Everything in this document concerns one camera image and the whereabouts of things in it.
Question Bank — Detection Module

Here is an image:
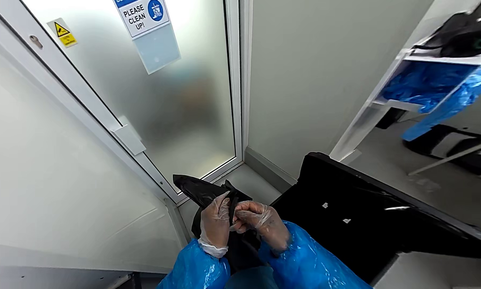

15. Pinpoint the person's left hand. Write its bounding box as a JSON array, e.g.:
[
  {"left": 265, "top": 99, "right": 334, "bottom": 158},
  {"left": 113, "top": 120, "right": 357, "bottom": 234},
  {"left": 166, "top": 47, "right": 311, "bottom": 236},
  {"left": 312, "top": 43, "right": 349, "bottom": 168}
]
[{"left": 198, "top": 191, "right": 231, "bottom": 258}]

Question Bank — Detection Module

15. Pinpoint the person's right hand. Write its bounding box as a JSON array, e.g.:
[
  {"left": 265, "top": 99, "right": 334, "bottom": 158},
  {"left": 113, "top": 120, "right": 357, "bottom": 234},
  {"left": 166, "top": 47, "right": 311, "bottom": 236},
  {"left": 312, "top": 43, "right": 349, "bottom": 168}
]
[{"left": 230, "top": 201, "right": 292, "bottom": 253}]

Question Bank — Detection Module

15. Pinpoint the black plastic bag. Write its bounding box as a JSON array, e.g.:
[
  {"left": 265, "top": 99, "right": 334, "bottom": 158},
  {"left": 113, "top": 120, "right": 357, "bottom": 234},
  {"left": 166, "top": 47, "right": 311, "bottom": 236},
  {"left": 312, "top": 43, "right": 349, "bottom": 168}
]
[{"left": 173, "top": 174, "right": 267, "bottom": 273}]

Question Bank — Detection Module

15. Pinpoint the person's right forearm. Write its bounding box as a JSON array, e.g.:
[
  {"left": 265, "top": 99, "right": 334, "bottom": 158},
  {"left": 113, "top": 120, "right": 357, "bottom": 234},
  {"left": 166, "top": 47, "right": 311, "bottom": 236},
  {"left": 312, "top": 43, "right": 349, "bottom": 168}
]
[{"left": 258, "top": 221, "right": 373, "bottom": 289}]

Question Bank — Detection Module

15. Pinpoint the person's left forearm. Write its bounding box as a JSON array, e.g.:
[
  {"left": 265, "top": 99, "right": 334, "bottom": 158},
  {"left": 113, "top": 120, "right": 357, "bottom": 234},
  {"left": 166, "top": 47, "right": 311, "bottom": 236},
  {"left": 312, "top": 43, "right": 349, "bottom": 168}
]
[{"left": 156, "top": 239, "right": 231, "bottom": 289}]

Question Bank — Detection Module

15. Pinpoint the person's body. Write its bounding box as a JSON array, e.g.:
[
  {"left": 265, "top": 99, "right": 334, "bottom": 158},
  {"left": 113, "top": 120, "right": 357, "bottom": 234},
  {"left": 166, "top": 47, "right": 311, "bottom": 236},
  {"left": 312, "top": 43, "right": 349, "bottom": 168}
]
[{"left": 224, "top": 266, "right": 279, "bottom": 289}]

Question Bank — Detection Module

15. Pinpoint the frosted glass door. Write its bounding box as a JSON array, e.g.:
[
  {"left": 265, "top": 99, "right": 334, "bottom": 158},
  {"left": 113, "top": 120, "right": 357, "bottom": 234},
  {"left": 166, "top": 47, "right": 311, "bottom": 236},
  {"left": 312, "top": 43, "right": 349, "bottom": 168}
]
[{"left": 20, "top": 0, "right": 243, "bottom": 204}]

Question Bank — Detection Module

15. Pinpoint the large black bin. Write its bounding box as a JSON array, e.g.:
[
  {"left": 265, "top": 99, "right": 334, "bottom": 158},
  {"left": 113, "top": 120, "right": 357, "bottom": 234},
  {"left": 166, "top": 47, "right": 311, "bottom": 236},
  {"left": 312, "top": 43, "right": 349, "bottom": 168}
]
[{"left": 271, "top": 152, "right": 481, "bottom": 285}]

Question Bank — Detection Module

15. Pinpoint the white shelf unit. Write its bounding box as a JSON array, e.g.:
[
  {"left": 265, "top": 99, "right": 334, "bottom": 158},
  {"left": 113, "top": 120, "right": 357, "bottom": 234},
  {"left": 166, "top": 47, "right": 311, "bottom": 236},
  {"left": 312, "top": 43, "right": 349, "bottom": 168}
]
[{"left": 329, "top": 38, "right": 481, "bottom": 165}]

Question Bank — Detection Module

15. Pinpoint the blank pale blue sheet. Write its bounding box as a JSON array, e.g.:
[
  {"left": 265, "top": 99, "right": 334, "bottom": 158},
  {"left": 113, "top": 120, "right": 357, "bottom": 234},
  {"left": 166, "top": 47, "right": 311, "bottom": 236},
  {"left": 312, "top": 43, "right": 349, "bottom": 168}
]
[{"left": 132, "top": 23, "right": 182, "bottom": 75}]

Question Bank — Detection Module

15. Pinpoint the white box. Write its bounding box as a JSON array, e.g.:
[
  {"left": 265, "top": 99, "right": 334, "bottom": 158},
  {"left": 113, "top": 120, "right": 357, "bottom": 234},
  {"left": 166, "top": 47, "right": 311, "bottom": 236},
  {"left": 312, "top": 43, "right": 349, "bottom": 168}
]
[{"left": 373, "top": 252, "right": 481, "bottom": 289}]

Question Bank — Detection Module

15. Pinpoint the blue and white sign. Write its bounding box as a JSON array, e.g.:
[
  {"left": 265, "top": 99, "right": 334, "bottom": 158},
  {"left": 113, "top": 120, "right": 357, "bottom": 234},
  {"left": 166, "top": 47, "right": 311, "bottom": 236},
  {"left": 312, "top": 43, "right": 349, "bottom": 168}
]
[{"left": 113, "top": 0, "right": 171, "bottom": 40}]

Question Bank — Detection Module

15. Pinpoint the black and grey bag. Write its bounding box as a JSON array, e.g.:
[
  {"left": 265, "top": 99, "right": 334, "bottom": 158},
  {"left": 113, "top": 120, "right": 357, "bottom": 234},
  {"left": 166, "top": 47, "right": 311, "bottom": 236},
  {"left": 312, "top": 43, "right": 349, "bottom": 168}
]
[{"left": 403, "top": 124, "right": 481, "bottom": 178}]

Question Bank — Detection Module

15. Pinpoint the blue plastic sheeting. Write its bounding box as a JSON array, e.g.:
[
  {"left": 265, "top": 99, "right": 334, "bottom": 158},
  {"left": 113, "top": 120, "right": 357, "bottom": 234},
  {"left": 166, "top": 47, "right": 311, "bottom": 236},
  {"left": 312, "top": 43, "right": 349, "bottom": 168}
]
[{"left": 380, "top": 56, "right": 481, "bottom": 141}]

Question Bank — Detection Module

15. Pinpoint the yellow warning sticker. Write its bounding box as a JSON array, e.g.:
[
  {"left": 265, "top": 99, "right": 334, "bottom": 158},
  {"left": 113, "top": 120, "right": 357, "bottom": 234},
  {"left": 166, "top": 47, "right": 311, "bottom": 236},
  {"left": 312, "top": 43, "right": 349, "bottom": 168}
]
[{"left": 47, "top": 18, "right": 78, "bottom": 48}]

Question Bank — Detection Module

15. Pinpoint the black bag with green mark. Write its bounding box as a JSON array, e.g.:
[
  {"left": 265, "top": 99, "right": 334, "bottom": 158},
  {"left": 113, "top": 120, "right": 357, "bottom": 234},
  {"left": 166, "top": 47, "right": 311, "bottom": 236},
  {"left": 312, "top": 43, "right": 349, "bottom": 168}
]
[{"left": 413, "top": 0, "right": 481, "bottom": 58}]

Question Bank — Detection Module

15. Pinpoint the white door handle plate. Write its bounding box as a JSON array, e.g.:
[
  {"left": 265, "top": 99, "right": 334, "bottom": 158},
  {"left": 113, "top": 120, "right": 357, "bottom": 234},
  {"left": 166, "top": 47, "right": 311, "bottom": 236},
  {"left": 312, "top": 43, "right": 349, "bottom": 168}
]
[{"left": 112, "top": 124, "right": 147, "bottom": 156}]

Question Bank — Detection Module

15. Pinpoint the white metal frame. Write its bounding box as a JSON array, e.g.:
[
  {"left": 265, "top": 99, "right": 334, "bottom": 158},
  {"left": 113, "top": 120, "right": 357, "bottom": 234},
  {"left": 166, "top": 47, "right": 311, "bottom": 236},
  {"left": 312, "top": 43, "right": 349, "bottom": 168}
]
[{"left": 407, "top": 138, "right": 481, "bottom": 178}]

